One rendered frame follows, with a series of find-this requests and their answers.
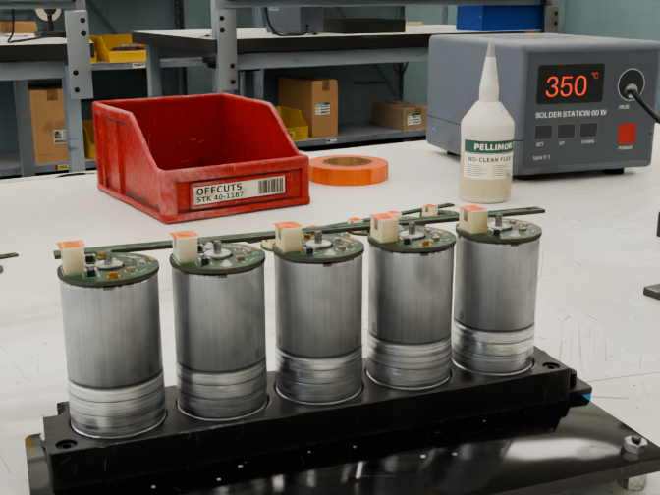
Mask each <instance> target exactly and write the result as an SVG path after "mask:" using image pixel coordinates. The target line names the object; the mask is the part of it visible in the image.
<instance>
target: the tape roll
mask: <svg viewBox="0 0 660 495"><path fill-rule="evenodd" d="M388 170H389V162H388V161H387V160H385V159H382V158H379V157H373V156H364V155H328V156H320V157H315V158H311V159H309V180H310V181H311V182H314V183H317V184H322V185H329V186H367V185H374V184H379V183H382V182H385V181H387V180H388Z"/></svg>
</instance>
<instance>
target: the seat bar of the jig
mask: <svg viewBox="0 0 660 495"><path fill-rule="evenodd" d="M366 366H367V357H363V358H362V384H361V385H362V392H361V393H360V394H359V395H358V396H357V397H355V398H353V399H351V400H349V401H346V402H344V403H340V404H334V405H324V406H313V405H303V404H298V403H294V402H290V401H288V400H285V399H283V398H281V397H280V396H279V395H278V394H277V393H276V370H273V371H267V403H268V405H267V407H266V408H265V409H264V410H263V411H261V412H259V413H257V414H254V415H252V416H249V417H246V418H242V419H237V420H230V421H204V420H198V419H194V418H190V417H188V416H185V415H183V414H182V413H180V412H179V411H178V400H177V385H172V386H165V400H166V419H165V421H164V422H163V423H162V424H161V425H159V426H158V427H156V428H154V429H152V430H150V431H148V432H146V433H143V434H141V435H137V436H133V437H128V438H121V439H95V438H89V437H85V436H81V435H79V434H78V433H76V432H75V431H74V430H73V429H72V427H71V416H70V404H69V401H66V402H60V403H57V414H58V415H53V416H45V417H43V418H42V419H43V430H44V440H45V451H46V458H47V464H48V470H49V477H50V484H51V489H52V490H61V489H67V488H72V487H78V486H83V485H89V484H94V483H99V482H105V481H111V480H116V479H122V478H128V477H133V476H139V475H144V474H150V473H156V472H160V471H166V470H172V469H177V468H188V467H193V466H199V465H204V464H210V463H216V462H221V461H227V460H232V459H237V458H243V457H248V456H254V455H260V454H265V453H271V452H277V451H282V450H288V449H294V448H298V447H304V446H309V445H315V444H321V443H326V442H332V441H338V440H343V439H349V438H355V437H360V436H365V435H370V434H376V433H382V432H387V431H393V430H399V429H404V428H410V427H416V426H421V425H426V424H431V423H437V422H443V421H448V420H454V419H460V418H465V417H471V416H476V415H482V414H488V413H497V412H503V411H508V410H514V409H520V408H525V407H531V406H536V405H542V404H548V403H553V402H559V401H565V400H567V399H568V398H569V387H570V374H571V369H570V368H569V367H568V366H566V365H565V364H563V363H561V362H560V361H558V360H557V359H555V358H553V357H551V356H550V355H548V354H546V353H545V352H543V351H542V350H540V349H539V348H537V347H536V346H533V361H532V368H531V369H530V370H528V371H526V372H523V373H520V374H515V375H505V376H493V375H483V374H477V373H473V372H469V371H466V370H463V369H461V368H459V367H457V366H455V365H454V364H452V362H451V371H450V380H449V381H448V382H447V383H445V384H443V385H441V386H438V387H434V388H430V389H423V390H401V389H394V388H389V387H385V386H382V385H379V384H377V383H374V382H373V381H371V380H370V379H368V377H367V376H366V371H367V369H366Z"/></svg>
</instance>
